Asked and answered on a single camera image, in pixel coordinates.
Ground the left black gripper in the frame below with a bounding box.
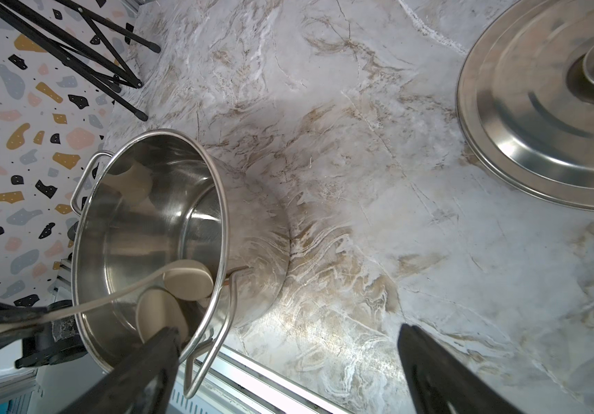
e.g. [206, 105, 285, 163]
[0, 305, 87, 369]

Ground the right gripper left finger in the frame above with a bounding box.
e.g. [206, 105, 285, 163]
[62, 328, 179, 414]

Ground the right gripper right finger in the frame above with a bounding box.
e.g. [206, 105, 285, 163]
[397, 324, 521, 414]

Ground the cream plastic ladle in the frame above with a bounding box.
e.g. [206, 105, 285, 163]
[0, 260, 214, 331]

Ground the stainless steel pot lid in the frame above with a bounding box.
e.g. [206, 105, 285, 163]
[457, 1, 594, 210]

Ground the black perforated music stand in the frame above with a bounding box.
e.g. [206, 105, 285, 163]
[0, 0, 162, 122]

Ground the aluminium mounting rail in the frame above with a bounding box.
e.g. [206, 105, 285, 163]
[0, 258, 350, 414]

